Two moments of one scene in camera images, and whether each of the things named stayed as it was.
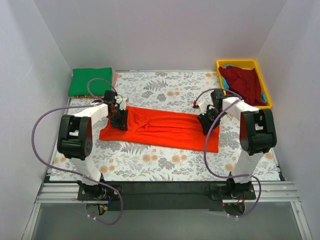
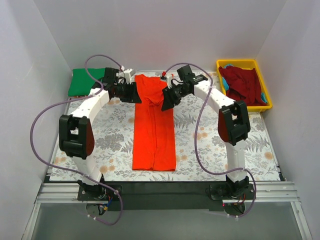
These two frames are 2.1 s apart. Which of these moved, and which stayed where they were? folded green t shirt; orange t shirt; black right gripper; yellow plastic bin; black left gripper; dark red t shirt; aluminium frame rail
Moved: black left gripper; orange t shirt; black right gripper
Stayed: folded green t shirt; yellow plastic bin; aluminium frame rail; dark red t shirt
